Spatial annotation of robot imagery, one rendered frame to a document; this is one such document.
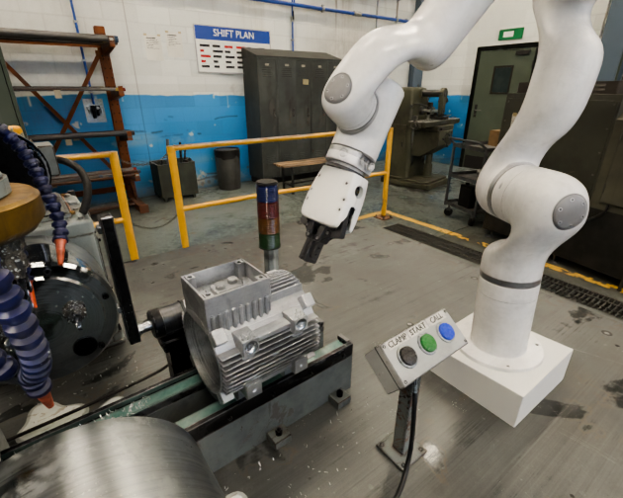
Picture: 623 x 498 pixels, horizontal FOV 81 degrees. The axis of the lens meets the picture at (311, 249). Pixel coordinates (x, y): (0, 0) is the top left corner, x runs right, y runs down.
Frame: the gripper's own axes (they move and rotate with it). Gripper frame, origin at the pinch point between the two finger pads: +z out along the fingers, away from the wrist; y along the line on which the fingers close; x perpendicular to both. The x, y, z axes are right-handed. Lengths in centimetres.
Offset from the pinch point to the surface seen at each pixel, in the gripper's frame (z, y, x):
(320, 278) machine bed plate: 13, 42, -55
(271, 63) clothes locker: -194, 446, -239
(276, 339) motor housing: 16.4, -2.3, 1.7
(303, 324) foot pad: 12.6, -3.5, -1.9
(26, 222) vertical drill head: 7.3, 2.7, 39.6
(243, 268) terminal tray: 8.2, 9.5, 5.0
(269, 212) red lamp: -2.7, 32.8, -13.9
